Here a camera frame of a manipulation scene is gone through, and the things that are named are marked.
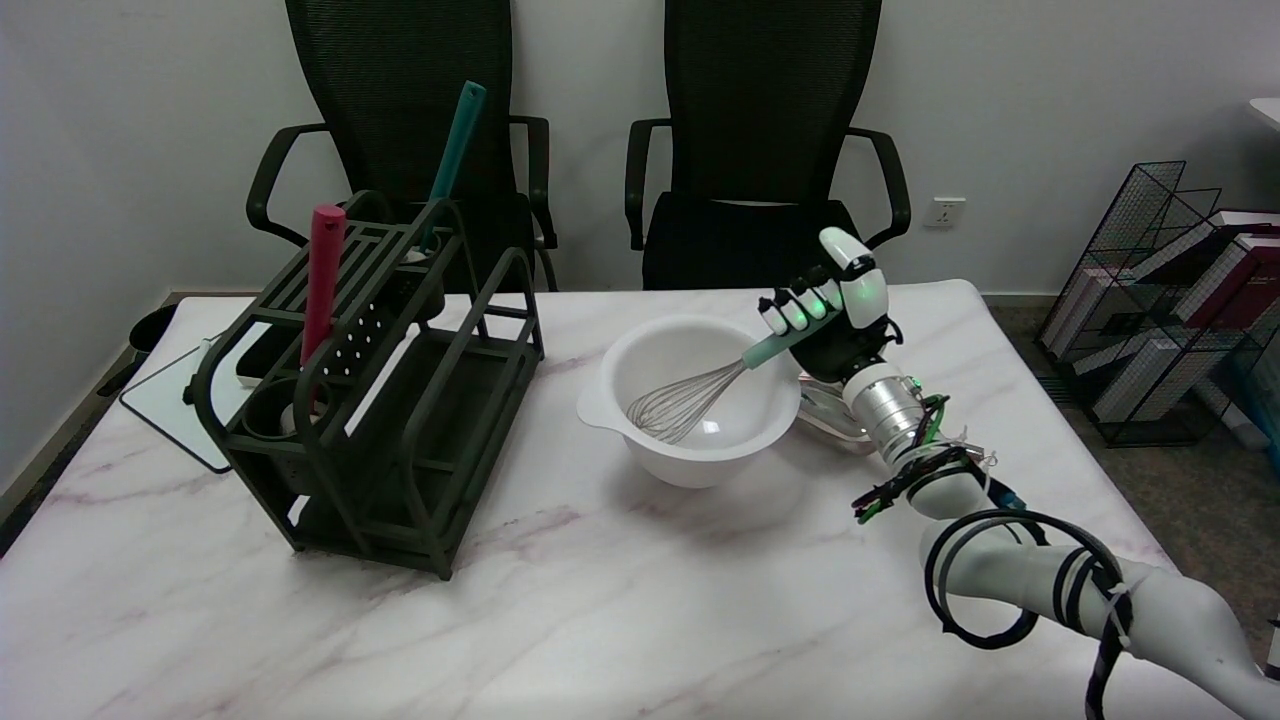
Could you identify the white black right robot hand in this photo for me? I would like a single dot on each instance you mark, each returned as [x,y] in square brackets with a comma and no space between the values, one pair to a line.
[840,320]

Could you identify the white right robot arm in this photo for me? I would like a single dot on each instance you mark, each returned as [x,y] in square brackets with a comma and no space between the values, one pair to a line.
[1020,540]

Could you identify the stainless steel scoop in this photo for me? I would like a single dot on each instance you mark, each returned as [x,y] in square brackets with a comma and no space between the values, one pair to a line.
[830,415]

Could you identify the white mixing bowl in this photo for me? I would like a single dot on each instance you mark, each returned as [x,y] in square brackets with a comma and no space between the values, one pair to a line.
[690,410]

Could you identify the black mesh office chair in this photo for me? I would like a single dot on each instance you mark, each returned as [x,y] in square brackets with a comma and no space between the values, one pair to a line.
[400,130]
[765,150]

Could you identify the stack of books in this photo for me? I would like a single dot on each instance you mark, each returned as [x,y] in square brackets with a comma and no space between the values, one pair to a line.
[1200,300]

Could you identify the dark green dish rack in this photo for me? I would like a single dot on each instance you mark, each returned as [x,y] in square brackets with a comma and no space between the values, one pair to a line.
[380,400]

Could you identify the white board with black edge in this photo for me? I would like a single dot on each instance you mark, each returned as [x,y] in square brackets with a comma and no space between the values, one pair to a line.
[170,400]

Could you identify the black round bin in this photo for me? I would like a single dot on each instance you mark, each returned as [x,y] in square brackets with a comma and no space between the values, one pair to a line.
[152,328]

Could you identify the white wall socket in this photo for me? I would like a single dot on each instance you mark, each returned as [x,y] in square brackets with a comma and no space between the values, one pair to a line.
[944,212]

